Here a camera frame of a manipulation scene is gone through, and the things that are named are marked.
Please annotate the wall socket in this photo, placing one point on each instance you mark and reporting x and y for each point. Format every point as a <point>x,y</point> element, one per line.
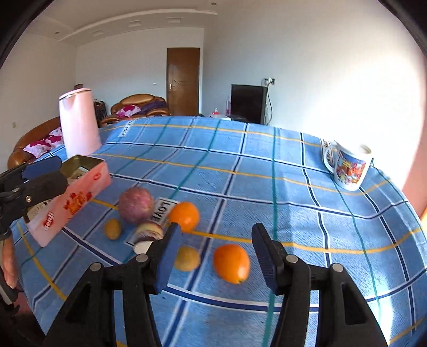
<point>270,81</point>

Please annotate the brown leather sofa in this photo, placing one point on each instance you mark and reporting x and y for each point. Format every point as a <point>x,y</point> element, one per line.
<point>30,133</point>

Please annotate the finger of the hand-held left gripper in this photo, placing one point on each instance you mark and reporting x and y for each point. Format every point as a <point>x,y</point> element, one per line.
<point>43,190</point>
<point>43,166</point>

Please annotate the dark chair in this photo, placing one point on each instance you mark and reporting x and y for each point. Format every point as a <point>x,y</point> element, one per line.
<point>100,111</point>

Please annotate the black television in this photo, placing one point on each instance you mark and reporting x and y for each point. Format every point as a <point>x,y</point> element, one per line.
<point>247,103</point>

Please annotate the purple blanket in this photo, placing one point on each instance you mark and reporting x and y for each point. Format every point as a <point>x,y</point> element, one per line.
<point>155,107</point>

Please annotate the person's left hand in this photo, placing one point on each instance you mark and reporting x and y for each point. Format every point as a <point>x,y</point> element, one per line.
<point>10,263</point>

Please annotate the blue plaid tablecloth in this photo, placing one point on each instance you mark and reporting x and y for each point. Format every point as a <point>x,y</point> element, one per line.
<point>267,187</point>

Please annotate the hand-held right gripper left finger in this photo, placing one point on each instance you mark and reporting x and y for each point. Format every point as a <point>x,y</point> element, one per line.
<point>167,258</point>

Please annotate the purple white fruit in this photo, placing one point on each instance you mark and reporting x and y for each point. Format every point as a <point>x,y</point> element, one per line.
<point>148,231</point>

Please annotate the pink electric kettle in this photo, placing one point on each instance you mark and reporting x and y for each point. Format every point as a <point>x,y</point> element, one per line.
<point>80,123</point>

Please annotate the orange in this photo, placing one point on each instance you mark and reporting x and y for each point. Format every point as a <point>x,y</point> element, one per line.
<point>232,263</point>
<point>184,216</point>

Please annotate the red bottle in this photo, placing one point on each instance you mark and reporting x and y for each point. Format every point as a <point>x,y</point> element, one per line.
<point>216,111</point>

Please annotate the pink tin box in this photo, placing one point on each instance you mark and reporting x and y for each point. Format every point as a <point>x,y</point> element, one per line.
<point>73,200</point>

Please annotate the printed white mug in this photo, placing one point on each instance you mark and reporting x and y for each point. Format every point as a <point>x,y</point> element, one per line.
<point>348,166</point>

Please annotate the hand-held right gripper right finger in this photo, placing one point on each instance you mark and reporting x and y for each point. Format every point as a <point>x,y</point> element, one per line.
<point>265,260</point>

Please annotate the brown wooden door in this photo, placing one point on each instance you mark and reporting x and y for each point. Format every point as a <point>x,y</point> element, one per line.
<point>182,81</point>

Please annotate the brown leather armchair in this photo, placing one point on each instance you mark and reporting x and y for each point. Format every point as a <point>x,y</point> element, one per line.
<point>140,100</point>

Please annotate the purple round fruit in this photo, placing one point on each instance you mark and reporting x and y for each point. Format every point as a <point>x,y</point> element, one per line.
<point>136,205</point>

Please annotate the floral cushion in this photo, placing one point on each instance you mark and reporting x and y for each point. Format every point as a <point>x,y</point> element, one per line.
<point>36,148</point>
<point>55,136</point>
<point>128,110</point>

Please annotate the small yellow fruit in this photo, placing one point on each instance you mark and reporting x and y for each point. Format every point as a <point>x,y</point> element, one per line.
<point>188,258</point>
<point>112,229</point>

